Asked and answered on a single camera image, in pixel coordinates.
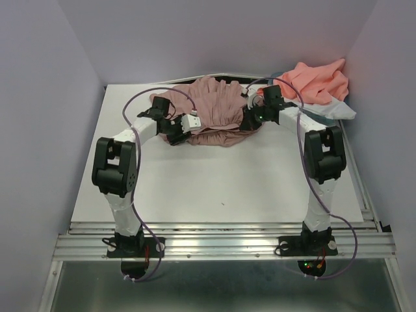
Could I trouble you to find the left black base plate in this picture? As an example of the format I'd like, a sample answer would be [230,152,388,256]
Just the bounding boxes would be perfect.
[101,237,166,283]

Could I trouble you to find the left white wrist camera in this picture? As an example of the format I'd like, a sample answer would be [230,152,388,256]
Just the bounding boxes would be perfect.
[181,114,202,133]

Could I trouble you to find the dusty pink skirt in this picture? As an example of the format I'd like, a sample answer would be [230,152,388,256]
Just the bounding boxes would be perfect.
[149,76,257,147]

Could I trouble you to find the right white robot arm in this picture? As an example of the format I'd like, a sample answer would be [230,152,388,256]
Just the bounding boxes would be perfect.
[240,85,346,255]

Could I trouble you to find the aluminium rail frame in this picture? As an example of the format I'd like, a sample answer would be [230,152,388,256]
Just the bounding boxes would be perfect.
[38,123,404,312]

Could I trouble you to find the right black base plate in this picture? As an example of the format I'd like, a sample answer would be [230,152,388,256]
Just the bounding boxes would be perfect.
[274,235,338,279]

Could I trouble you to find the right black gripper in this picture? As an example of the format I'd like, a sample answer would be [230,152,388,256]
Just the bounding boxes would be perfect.
[239,101,270,131]

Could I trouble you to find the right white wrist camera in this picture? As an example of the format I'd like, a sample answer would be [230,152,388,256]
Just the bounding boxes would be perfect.
[241,88,263,109]

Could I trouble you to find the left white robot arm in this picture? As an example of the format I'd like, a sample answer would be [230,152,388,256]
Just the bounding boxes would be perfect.
[92,96,202,257]

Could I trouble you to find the coral orange skirt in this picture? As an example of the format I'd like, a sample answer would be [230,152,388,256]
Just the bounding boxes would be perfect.
[276,58,350,105]

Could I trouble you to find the white light blue cloth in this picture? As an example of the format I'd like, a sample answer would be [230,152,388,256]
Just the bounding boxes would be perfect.
[292,97,358,121]

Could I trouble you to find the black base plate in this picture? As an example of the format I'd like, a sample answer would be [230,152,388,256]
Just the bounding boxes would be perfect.
[274,235,338,279]
[101,237,166,283]

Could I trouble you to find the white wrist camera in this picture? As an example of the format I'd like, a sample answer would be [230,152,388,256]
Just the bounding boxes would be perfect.
[241,88,263,109]
[181,114,202,133]

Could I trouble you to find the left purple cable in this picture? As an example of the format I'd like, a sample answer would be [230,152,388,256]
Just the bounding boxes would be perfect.
[122,86,199,283]

